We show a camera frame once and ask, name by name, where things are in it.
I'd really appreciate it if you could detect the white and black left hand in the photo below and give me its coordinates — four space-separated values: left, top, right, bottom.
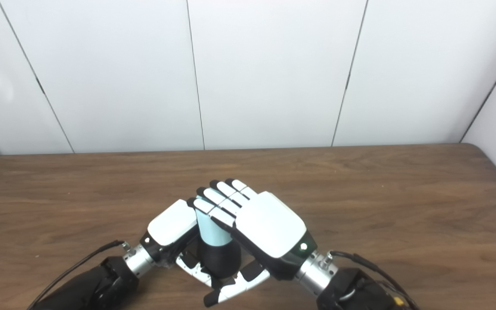
139 199 214 289

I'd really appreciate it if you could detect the white and black right hand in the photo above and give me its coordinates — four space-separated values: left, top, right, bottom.
186 178 318 307

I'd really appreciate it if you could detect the light-blue hose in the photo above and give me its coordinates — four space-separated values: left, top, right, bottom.
195 196 233 247

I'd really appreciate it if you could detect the black nozzle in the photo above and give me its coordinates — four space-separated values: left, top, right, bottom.
199 241 242 279

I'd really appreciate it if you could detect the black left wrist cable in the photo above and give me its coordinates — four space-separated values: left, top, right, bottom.
26 240 130 310

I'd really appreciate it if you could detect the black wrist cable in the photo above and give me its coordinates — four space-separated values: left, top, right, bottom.
26 240 130 310
325 251 421 310

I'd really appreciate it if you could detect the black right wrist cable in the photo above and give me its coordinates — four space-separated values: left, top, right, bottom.
325 251 421 310

